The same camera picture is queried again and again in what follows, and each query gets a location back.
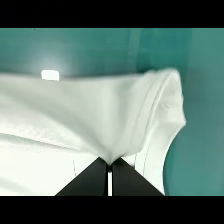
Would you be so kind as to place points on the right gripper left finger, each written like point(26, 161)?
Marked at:
point(90, 181)

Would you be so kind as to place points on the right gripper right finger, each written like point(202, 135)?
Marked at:
point(129, 181)

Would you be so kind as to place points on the white T-shirt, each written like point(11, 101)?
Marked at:
point(83, 123)

